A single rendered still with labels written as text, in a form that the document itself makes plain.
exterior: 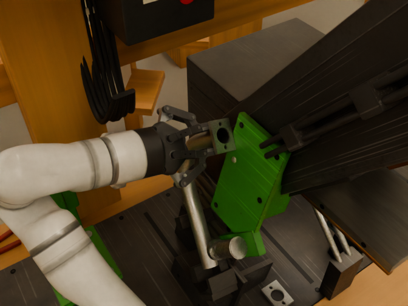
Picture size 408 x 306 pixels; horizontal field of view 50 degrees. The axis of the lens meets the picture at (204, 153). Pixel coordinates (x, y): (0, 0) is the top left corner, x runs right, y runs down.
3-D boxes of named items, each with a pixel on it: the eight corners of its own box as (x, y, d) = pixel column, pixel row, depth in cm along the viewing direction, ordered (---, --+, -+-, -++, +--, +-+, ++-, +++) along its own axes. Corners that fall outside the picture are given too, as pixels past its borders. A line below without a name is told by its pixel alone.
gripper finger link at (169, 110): (163, 110, 68) (194, 125, 70) (166, 99, 68) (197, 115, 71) (155, 113, 70) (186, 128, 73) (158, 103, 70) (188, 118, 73)
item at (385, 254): (449, 230, 75) (456, 219, 73) (386, 277, 69) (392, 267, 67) (294, 110, 98) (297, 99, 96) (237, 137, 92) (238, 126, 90)
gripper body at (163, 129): (148, 181, 62) (202, 168, 67) (135, 123, 62) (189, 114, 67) (127, 185, 68) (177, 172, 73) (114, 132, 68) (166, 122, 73)
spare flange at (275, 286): (260, 291, 89) (260, 289, 88) (275, 281, 90) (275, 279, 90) (278, 312, 85) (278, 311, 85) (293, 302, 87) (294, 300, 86)
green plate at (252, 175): (280, 235, 81) (323, 144, 68) (246, 249, 76) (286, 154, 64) (242, 195, 87) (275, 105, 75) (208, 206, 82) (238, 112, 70)
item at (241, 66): (325, 167, 113) (357, 51, 90) (230, 220, 101) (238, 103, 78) (278, 128, 124) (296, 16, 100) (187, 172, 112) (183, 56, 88)
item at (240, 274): (264, 294, 92) (278, 266, 87) (230, 312, 86) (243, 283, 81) (206, 223, 105) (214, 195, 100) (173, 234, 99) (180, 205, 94)
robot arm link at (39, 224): (-31, 181, 58) (29, 267, 59) (-26, 163, 51) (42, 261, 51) (17, 156, 62) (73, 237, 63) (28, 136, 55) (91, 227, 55)
